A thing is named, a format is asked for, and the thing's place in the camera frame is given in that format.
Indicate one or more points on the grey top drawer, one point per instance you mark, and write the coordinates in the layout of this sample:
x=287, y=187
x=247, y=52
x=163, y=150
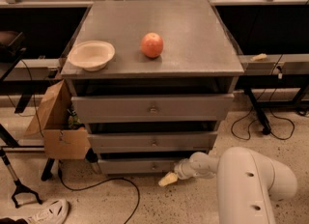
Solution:
x=153, y=108

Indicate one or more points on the red apple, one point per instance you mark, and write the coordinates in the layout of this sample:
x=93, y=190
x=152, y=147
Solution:
x=151, y=45

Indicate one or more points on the white paper bowl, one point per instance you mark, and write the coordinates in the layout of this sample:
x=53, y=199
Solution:
x=91, y=55

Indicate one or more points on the grey metal rail left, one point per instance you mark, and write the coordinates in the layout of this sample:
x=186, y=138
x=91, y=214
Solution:
x=33, y=69

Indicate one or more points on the black grabber tool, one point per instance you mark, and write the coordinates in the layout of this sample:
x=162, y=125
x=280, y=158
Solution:
x=20, y=188

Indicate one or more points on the white sneaker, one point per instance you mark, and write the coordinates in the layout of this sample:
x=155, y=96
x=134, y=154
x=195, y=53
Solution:
x=56, y=213

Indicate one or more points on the grey middle drawer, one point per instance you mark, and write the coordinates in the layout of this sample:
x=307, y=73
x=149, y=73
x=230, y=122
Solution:
x=151, y=142

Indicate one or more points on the yellow foam piece on rail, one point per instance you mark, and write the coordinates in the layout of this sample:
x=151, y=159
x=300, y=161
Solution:
x=259, y=57

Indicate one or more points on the brown cardboard box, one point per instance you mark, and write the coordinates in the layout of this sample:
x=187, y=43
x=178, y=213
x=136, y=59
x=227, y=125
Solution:
x=51, y=123

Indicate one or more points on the grey bottom drawer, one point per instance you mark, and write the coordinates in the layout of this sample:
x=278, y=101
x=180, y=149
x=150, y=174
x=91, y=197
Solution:
x=136, y=166

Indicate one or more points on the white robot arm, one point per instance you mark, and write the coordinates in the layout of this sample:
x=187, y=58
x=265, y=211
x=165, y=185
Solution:
x=247, y=183

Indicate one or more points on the grey metal rail right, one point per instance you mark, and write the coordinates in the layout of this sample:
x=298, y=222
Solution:
x=273, y=64

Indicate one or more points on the grey metal rail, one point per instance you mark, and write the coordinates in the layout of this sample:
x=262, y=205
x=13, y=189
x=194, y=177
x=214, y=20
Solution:
x=33, y=69
x=273, y=64

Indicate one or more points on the grey drawer cabinet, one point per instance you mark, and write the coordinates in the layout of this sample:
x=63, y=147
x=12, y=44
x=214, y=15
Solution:
x=197, y=59

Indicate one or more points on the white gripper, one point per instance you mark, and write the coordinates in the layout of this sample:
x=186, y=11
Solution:
x=182, y=171

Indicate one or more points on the grey drawer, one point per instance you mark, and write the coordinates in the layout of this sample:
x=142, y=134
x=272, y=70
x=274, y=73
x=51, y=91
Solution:
x=136, y=166
x=153, y=108
x=151, y=142

